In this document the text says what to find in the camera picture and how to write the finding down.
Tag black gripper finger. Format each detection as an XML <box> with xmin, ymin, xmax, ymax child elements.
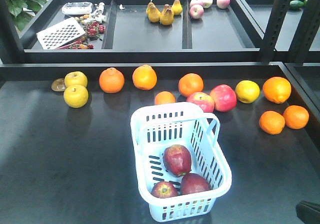
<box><xmin>295</xmin><ymin>201</ymin><xmax>320</xmax><ymax>224</ymax></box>

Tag dark red apple lowest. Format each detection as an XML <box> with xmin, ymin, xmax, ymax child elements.
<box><xmin>180</xmin><ymin>173</ymin><xmax>211</xmax><ymax>195</ymax></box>

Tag light blue plastic basket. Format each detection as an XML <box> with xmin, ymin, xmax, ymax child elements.
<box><xmin>130</xmin><ymin>102</ymin><xmax>232</xmax><ymax>222</ymax></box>

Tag red yellow apple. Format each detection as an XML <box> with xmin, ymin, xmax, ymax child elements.
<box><xmin>151</xmin><ymin>181</ymin><xmax>179</xmax><ymax>199</ymax></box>

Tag orange behind red apples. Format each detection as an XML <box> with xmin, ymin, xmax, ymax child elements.
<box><xmin>178</xmin><ymin>73</ymin><xmax>204</xmax><ymax>97</ymax></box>

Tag mandarin right of pair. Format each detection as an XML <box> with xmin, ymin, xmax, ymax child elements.
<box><xmin>283</xmin><ymin>105</ymin><xmax>310</xmax><ymax>130</ymax></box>

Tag mandarin of pair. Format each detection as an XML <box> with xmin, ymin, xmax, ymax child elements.
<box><xmin>259</xmin><ymin>110</ymin><xmax>285</xmax><ymax>135</ymax></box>
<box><xmin>283</xmin><ymin>105</ymin><xmax>310</xmax><ymax>130</ymax></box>

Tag mandarin left of pair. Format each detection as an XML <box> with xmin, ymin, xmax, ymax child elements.
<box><xmin>259</xmin><ymin>110</ymin><xmax>285</xmax><ymax>135</ymax></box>

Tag large orange right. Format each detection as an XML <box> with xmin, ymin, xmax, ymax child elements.
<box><xmin>262</xmin><ymin>76</ymin><xmax>292</xmax><ymax>104</ymax></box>

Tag large orange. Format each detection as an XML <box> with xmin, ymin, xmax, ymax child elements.
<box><xmin>132</xmin><ymin>64</ymin><xmax>158</xmax><ymax>90</ymax></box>
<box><xmin>262</xmin><ymin>76</ymin><xmax>292</xmax><ymax>104</ymax></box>

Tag yellow green apple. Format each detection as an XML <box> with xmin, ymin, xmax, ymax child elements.
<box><xmin>235</xmin><ymin>80</ymin><xmax>260</xmax><ymax>104</ymax></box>

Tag plain red apple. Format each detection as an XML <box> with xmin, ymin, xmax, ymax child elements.
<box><xmin>210</xmin><ymin>84</ymin><xmax>237</xmax><ymax>112</ymax></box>

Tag red apple with stem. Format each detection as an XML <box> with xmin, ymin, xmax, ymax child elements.
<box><xmin>186</xmin><ymin>92</ymin><xmax>215</xmax><ymax>113</ymax></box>

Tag small mandarin front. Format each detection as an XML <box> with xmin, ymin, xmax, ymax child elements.
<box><xmin>154</xmin><ymin>91</ymin><xmax>176</xmax><ymax>105</ymax></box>

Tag avocado far left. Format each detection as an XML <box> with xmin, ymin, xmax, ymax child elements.
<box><xmin>289</xmin><ymin>0</ymin><xmax>305</xmax><ymax>10</ymax></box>

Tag pink apple right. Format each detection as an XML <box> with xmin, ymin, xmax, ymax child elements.
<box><xmin>216</xmin><ymin>0</ymin><xmax>231</xmax><ymax>9</ymax></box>

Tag pink apple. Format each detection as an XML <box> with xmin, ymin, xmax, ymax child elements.
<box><xmin>189</xmin><ymin>4</ymin><xmax>204</xmax><ymax>19</ymax></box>
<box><xmin>189</xmin><ymin>0</ymin><xmax>204</xmax><ymax>7</ymax></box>
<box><xmin>201</xmin><ymin>0</ymin><xmax>213</xmax><ymax>8</ymax></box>
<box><xmin>216</xmin><ymin>0</ymin><xmax>231</xmax><ymax>9</ymax></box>

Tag pink apple front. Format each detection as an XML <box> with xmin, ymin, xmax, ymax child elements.
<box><xmin>189</xmin><ymin>4</ymin><xmax>204</xmax><ymax>19</ymax></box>

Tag pink apple back middle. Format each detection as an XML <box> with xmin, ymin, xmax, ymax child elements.
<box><xmin>201</xmin><ymin>0</ymin><xmax>213</xmax><ymax>8</ymax></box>

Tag knobbed orange left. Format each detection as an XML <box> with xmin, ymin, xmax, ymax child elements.
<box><xmin>99</xmin><ymin>67</ymin><xmax>125</xmax><ymax>93</ymax></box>

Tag pink apple back left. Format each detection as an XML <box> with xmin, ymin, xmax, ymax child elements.
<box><xmin>189</xmin><ymin>0</ymin><xmax>204</xmax><ymax>7</ymax></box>

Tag brown pear middle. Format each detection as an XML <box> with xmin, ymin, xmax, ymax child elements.
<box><xmin>160</xmin><ymin>4</ymin><xmax>174</xmax><ymax>25</ymax></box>

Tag brown pear long stem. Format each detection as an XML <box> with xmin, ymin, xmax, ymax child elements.
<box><xmin>171</xmin><ymin>0</ymin><xmax>183</xmax><ymax>16</ymax></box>

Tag brown pear front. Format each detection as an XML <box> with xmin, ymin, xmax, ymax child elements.
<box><xmin>148</xmin><ymin>6</ymin><xmax>161</xmax><ymax>23</ymax></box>

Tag brown pear left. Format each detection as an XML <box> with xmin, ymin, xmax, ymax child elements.
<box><xmin>145</xmin><ymin>0</ymin><xmax>155</xmax><ymax>15</ymax></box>

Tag black wooden produce display stand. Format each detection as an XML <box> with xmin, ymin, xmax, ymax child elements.
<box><xmin>0</xmin><ymin>63</ymin><xmax>320</xmax><ymax>224</ymax></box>

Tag front yellow asian pear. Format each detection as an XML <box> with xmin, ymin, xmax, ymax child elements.
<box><xmin>63</xmin><ymin>85</ymin><xmax>89</xmax><ymax>108</ymax></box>

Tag yellow asian pear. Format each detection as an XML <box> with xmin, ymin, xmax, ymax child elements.
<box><xmin>64</xmin><ymin>71</ymin><xmax>88</xmax><ymax>88</ymax></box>
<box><xmin>63</xmin><ymin>85</ymin><xmax>89</xmax><ymax>108</ymax></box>

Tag rear yellow asian pear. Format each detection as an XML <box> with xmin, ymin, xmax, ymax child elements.
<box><xmin>64</xmin><ymin>71</ymin><xmax>88</xmax><ymax>88</ymax></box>

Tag pile of red strawberries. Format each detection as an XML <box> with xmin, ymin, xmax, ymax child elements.
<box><xmin>57</xmin><ymin>14</ymin><xmax>106</xmax><ymax>49</ymax></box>

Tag white plastic fittings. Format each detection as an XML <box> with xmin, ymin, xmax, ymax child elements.
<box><xmin>82</xmin><ymin>2</ymin><xmax>107</xmax><ymax>24</ymax></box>

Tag white perforated tray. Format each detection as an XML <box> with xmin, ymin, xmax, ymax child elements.
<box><xmin>36</xmin><ymin>17</ymin><xmax>85</xmax><ymax>50</ymax></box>

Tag white device box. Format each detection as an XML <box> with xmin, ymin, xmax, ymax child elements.
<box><xmin>61</xmin><ymin>1</ymin><xmax>93</xmax><ymax>15</ymax></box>

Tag potted green plant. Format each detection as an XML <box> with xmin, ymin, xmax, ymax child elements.
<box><xmin>5</xmin><ymin>0</ymin><xmax>47</xmax><ymax>31</ymax></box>

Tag black shelf upright post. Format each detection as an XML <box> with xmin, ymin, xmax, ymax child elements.
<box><xmin>258</xmin><ymin>0</ymin><xmax>291</xmax><ymax>63</ymax></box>

